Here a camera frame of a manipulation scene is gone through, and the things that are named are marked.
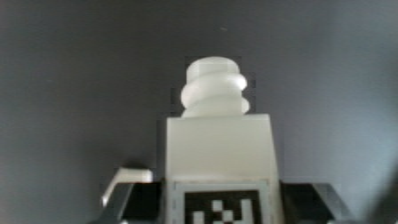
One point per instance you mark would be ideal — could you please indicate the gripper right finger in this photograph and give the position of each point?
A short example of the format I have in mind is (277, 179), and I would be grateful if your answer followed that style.
(312, 204)

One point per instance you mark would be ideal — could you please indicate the white table leg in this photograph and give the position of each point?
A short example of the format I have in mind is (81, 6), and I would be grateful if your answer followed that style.
(220, 165)

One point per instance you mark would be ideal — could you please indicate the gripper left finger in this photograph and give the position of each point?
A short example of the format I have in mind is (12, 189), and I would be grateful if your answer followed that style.
(131, 198)

